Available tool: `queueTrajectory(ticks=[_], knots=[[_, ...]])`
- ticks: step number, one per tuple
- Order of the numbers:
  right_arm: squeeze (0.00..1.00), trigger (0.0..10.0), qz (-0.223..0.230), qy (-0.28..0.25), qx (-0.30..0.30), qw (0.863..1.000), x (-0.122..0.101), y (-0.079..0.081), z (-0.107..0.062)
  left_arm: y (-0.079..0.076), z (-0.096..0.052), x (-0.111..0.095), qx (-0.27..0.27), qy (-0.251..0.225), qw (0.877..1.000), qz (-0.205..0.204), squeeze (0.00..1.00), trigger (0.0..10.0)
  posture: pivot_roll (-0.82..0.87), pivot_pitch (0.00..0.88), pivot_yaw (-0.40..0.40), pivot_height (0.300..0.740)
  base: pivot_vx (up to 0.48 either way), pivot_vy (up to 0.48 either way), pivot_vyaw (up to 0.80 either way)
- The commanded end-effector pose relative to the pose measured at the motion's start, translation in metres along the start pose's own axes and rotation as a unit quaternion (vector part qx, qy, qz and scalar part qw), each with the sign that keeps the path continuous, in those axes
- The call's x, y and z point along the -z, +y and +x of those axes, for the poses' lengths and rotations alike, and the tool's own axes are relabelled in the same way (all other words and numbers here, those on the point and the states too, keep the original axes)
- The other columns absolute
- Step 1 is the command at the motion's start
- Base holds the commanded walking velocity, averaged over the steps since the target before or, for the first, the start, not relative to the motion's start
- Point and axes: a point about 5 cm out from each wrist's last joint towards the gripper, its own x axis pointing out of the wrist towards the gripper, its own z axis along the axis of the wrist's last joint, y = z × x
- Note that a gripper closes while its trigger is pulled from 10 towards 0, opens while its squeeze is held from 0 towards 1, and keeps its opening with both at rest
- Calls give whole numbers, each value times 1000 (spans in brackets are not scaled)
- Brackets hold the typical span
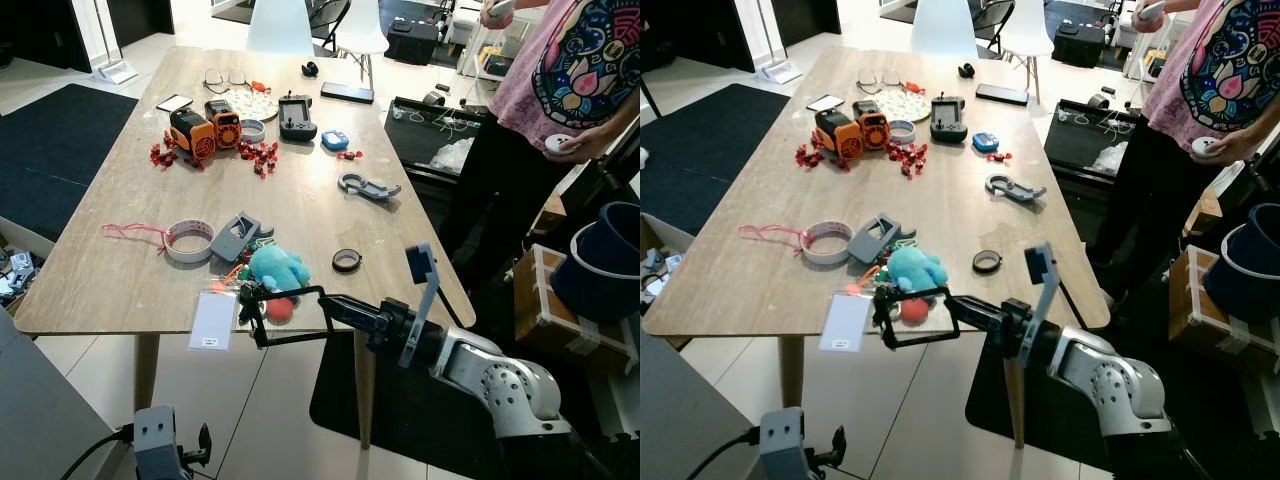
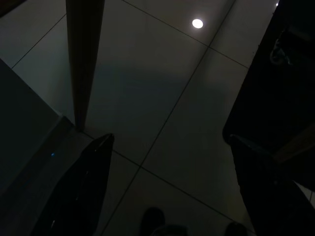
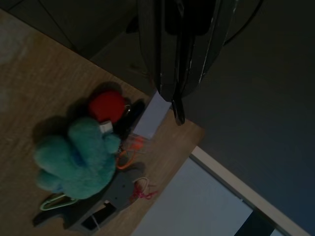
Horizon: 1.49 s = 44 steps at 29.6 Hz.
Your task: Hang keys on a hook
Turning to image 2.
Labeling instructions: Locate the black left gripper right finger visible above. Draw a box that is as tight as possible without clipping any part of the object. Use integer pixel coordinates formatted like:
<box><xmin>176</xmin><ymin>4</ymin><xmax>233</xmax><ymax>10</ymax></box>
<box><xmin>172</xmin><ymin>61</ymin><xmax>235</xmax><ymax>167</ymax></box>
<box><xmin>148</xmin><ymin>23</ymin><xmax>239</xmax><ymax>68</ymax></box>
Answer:
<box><xmin>228</xmin><ymin>134</ymin><xmax>315</xmax><ymax>236</ymax></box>

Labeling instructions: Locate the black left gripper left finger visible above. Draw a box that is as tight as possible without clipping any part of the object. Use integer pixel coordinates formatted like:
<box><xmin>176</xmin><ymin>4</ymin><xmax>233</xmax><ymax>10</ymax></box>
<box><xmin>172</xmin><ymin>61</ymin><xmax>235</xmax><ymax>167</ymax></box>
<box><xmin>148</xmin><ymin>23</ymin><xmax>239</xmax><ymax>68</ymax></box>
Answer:
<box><xmin>31</xmin><ymin>133</ymin><xmax>115</xmax><ymax>236</ymax></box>

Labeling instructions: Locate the black robot foot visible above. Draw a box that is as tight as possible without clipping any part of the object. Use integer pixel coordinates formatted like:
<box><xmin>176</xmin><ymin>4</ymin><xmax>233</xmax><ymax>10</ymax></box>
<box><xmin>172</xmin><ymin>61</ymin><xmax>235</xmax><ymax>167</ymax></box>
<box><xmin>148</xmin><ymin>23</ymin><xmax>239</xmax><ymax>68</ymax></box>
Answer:
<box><xmin>142</xmin><ymin>207</ymin><xmax>190</xmax><ymax>236</ymax></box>
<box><xmin>225</xmin><ymin>222</ymin><xmax>248</xmax><ymax>236</ymax></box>

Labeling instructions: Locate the black rug under table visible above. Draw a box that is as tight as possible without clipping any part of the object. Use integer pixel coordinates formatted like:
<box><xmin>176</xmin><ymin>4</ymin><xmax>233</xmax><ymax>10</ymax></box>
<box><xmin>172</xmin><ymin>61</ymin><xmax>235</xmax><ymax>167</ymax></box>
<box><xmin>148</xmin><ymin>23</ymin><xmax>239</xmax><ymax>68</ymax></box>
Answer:
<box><xmin>222</xmin><ymin>0</ymin><xmax>315</xmax><ymax>191</ymax></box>

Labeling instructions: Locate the grey cabinet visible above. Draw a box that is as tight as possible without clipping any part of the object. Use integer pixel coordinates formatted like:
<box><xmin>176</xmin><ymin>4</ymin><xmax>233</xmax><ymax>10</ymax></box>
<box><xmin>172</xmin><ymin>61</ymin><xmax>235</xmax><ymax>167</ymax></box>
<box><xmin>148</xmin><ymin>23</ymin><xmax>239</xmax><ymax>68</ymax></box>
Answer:
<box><xmin>0</xmin><ymin>58</ymin><xmax>95</xmax><ymax>236</ymax></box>

